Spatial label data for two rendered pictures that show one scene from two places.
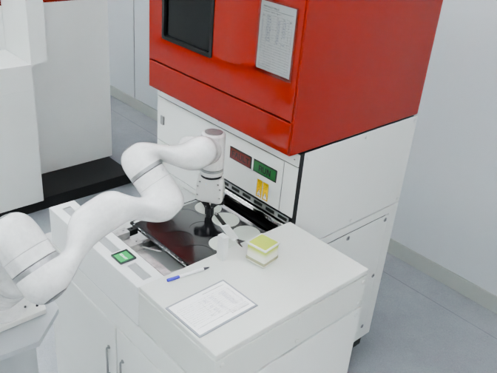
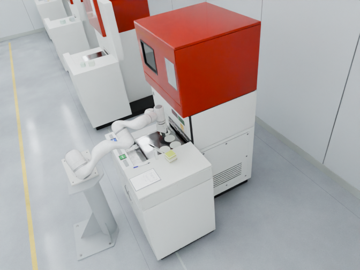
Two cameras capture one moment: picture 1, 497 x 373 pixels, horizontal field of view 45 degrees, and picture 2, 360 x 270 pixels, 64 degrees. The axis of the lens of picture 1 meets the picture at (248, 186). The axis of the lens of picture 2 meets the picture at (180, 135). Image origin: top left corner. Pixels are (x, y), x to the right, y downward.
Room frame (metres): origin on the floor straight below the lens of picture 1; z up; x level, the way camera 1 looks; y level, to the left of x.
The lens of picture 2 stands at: (-0.01, -0.79, 2.58)
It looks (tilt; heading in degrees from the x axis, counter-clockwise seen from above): 39 degrees down; 22
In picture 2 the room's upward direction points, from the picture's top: 8 degrees counter-clockwise
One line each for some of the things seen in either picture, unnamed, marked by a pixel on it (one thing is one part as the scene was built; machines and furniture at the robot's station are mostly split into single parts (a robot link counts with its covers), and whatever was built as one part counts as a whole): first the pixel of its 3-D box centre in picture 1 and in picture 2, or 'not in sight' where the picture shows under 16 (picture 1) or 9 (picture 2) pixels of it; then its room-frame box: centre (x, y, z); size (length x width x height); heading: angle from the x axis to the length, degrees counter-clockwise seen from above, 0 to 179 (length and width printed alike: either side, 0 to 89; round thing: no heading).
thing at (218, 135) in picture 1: (211, 149); (158, 112); (1.88, 0.14, 1.17); 0.09 x 0.08 x 0.13; 88
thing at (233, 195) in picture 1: (244, 211); (179, 134); (1.95, 0.01, 0.89); 0.44 x 0.02 x 0.10; 45
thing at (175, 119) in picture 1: (219, 163); (170, 113); (2.08, 0.12, 1.02); 0.82 x 0.03 x 0.40; 45
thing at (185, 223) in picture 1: (203, 229); (159, 143); (1.79, 0.15, 0.90); 0.34 x 0.34 x 0.01; 45
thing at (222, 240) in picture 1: (227, 238); (157, 151); (1.54, 0.05, 1.03); 0.06 x 0.04 x 0.13; 135
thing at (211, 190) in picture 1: (211, 186); (162, 126); (1.88, 0.13, 1.03); 0.10 x 0.07 x 0.11; 78
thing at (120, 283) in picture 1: (103, 257); (120, 155); (1.58, 0.45, 0.89); 0.55 x 0.09 x 0.14; 45
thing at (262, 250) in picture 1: (262, 251); (170, 156); (1.54, -0.06, 1.00); 0.07 x 0.07 x 0.07; 53
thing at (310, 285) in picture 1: (257, 296); (168, 173); (1.45, -0.06, 0.89); 0.62 x 0.35 x 0.14; 135
